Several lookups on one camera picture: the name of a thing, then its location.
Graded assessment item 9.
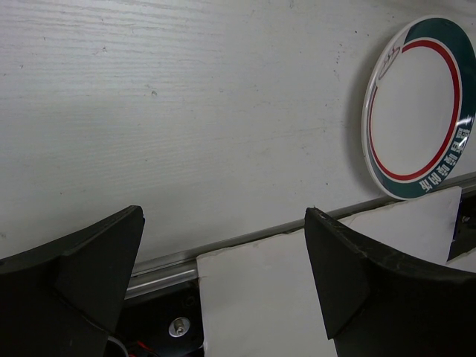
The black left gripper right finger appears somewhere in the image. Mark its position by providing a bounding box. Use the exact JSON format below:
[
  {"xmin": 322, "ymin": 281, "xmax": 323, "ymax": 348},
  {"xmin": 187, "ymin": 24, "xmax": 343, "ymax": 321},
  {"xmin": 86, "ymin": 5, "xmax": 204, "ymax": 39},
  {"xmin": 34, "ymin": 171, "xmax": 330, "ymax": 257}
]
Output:
[{"xmin": 304, "ymin": 208, "xmax": 475, "ymax": 356}]

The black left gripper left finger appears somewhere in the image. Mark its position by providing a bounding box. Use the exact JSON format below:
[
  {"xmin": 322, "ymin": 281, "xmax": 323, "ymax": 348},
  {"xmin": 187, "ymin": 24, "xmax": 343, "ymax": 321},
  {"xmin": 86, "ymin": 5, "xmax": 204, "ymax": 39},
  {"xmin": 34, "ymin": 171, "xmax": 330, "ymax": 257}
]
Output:
[{"xmin": 1, "ymin": 205, "xmax": 145, "ymax": 356}]

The green red rimmed plate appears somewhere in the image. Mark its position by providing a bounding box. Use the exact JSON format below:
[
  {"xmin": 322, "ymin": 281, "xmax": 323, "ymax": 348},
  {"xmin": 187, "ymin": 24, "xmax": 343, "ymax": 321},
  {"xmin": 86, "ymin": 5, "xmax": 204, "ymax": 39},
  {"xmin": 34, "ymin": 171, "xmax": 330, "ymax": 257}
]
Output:
[{"xmin": 361, "ymin": 16, "xmax": 475, "ymax": 200}]

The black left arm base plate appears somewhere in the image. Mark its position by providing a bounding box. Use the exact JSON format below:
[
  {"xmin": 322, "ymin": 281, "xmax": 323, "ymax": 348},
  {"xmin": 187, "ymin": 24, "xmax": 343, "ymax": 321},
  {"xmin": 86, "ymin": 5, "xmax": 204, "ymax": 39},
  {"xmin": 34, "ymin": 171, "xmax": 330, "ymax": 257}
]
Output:
[{"xmin": 104, "ymin": 281, "xmax": 205, "ymax": 356}]

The aluminium table edge rail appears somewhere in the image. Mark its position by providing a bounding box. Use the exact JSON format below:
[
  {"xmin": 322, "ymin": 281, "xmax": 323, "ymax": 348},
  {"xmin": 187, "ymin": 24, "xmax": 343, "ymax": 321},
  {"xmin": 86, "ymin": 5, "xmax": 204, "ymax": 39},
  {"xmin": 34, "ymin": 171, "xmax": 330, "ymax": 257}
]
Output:
[{"xmin": 125, "ymin": 172, "xmax": 475, "ymax": 300}]

